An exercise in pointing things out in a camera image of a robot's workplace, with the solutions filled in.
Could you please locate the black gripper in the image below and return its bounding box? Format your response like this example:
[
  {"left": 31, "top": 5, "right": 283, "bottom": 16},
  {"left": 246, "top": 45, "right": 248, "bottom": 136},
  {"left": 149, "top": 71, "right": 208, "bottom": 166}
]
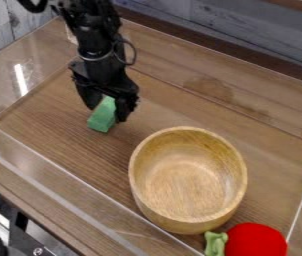
[{"left": 70, "top": 58, "right": 140, "bottom": 122}]

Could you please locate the small green toy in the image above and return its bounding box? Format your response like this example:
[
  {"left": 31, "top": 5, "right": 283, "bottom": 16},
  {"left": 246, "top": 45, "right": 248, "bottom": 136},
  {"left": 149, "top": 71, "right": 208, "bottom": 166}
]
[{"left": 205, "top": 231, "right": 229, "bottom": 256}]

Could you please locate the green rectangular block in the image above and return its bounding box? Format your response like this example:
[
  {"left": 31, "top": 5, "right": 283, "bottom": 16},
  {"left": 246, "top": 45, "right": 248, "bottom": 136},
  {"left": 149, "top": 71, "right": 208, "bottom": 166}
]
[{"left": 87, "top": 96, "right": 117, "bottom": 133}]

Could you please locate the clear acrylic tray wall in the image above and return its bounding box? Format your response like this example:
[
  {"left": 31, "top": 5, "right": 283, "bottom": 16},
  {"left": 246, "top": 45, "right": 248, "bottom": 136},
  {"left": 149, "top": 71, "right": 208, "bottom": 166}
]
[{"left": 0, "top": 113, "right": 205, "bottom": 256}]

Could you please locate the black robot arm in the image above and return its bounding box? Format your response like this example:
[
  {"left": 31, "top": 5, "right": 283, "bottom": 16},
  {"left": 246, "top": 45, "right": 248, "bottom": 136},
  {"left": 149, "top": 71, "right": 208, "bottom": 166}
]
[{"left": 18, "top": 0, "right": 140, "bottom": 123}]

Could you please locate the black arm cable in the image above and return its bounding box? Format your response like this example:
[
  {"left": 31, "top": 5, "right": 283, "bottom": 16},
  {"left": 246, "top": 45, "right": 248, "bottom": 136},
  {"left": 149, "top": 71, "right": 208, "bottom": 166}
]
[{"left": 112, "top": 38, "right": 140, "bottom": 67}]

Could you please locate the brown wooden bowl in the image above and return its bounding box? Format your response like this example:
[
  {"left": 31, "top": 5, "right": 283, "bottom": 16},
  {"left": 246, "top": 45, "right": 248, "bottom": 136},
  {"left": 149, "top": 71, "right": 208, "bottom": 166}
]
[{"left": 129, "top": 126, "right": 248, "bottom": 234}]

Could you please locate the red plush ball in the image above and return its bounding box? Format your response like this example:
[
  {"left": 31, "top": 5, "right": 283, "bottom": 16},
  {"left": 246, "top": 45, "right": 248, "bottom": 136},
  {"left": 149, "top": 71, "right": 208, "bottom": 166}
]
[{"left": 225, "top": 223, "right": 289, "bottom": 256}]

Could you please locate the black table frame bracket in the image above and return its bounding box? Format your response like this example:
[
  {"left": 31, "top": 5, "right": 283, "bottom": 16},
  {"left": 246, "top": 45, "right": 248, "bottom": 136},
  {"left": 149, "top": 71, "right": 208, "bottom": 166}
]
[{"left": 0, "top": 206, "right": 66, "bottom": 256}]

